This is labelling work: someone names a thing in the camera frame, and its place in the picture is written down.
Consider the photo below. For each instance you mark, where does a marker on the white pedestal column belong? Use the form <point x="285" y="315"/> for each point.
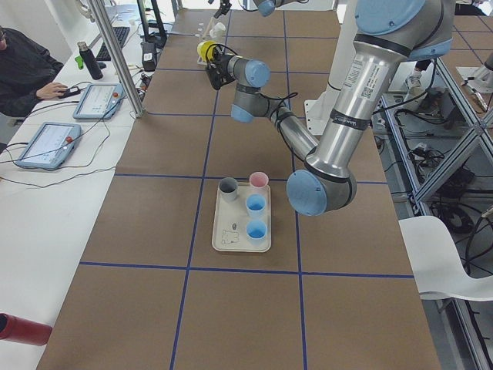
<point x="318" y="111"/>

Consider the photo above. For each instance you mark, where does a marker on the teach pendant near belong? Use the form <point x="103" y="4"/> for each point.
<point x="50" y="147"/>

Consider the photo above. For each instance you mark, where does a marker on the seated person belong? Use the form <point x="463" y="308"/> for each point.
<point x="28" y="74"/>

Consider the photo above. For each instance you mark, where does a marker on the pink cup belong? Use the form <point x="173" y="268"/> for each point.
<point x="258" y="181"/>

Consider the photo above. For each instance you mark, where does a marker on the white wire cup rack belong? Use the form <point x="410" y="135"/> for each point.
<point x="205" y="35"/>

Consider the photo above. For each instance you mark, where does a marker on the pale green cup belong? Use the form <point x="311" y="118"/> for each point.
<point x="218" y="31"/>

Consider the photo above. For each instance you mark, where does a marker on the aluminium frame post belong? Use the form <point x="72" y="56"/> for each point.
<point x="106" y="31"/>

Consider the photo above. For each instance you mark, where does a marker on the black water bottle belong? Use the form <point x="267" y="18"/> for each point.
<point x="89" y="61"/>

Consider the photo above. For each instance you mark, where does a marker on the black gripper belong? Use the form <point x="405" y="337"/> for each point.
<point x="219" y="61"/>

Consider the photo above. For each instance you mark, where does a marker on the red bottle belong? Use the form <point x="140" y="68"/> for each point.
<point x="21" y="330"/>

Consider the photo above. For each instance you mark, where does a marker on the light blue cup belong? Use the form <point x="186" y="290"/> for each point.
<point x="256" y="205"/>
<point x="256" y="232"/>

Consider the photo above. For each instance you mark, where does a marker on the light blue cup far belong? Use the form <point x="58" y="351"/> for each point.
<point x="256" y="232"/>

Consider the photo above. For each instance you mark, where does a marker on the black monitor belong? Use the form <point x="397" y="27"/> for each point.
<point x="153" y="30"/>

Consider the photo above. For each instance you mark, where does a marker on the white chair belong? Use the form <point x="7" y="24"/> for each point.
<point x="436" y="265"/>

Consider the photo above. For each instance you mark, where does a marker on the cream plastic tray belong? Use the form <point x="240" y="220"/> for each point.
<point x="230" y="220"/>

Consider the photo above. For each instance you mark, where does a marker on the yellow cup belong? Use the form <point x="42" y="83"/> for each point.
<point x="205" y="50"/>

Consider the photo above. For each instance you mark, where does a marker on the teach pendant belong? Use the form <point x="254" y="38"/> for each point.
<point x="50" y="147"/>
<point x="99" y="101"/>

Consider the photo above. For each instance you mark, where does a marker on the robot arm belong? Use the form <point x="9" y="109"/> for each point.
<point x="267" y="7"/>
<point x="387" y="33"/>

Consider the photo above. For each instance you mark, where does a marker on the light blue cup near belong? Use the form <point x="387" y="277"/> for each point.
<point x="256" y="205"/>

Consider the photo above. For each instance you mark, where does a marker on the grey cup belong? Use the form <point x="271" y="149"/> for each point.
<point x="228" y="188"/>

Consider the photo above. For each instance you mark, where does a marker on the teach pendant far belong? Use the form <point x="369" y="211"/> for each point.
<point x="99" y="101"/>

